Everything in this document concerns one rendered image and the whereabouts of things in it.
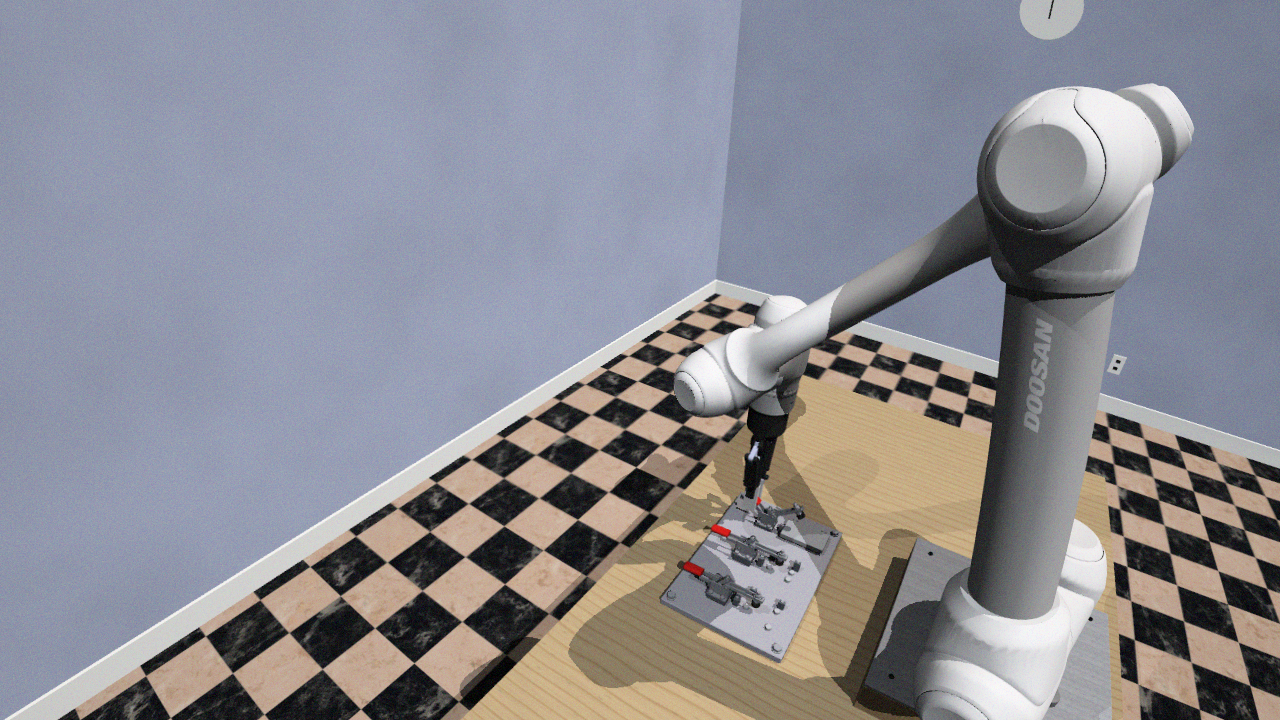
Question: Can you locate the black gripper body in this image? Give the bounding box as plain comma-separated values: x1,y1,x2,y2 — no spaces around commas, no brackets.
748,407,788,456

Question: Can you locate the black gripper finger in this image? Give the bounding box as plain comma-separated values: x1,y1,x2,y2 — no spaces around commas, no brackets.
759,437,777,498
742,441,772,512

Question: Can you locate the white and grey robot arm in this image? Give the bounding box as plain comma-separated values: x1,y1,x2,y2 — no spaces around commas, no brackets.
673,83,1194,720

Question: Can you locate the black toggle clamp with red handle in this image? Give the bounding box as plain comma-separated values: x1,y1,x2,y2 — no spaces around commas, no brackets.
710,524,788,568
684,561,765,609

